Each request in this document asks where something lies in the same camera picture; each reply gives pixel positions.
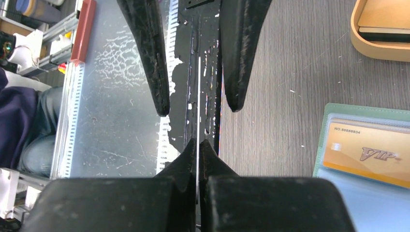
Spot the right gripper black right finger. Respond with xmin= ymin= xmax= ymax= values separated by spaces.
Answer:
xmin=199 ymin=140 xmax=355 ymax=232

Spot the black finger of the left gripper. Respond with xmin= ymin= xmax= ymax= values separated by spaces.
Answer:
xmin=220 ymin=0 xmax=272 ymax=112
xmin=117 ymin=0 xmax=170 ymax=117

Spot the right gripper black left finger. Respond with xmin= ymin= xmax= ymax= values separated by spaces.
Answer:
xmin=21 ymin=139 xmax=196 ymax=232

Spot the yellow oval tray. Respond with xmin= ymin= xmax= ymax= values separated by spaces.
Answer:
xmin=350 ymin=0 xmax=410 ymax=62

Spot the light green card holder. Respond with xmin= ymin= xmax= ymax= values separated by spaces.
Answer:
xmin=313 ymin=103 xmax=410 ymax=232

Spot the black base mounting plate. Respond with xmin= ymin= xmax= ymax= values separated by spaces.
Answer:
xmin=168 ymin=0 xmax=222 ymax=153

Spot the operator in purple hoodie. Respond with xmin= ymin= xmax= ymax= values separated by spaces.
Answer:
xmin=0 ymin=69 xmax=63 ymax=178

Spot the red bar on frame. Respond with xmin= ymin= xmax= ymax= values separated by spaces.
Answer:
xmin=70 ymin=0 xmax=97 ymax=66

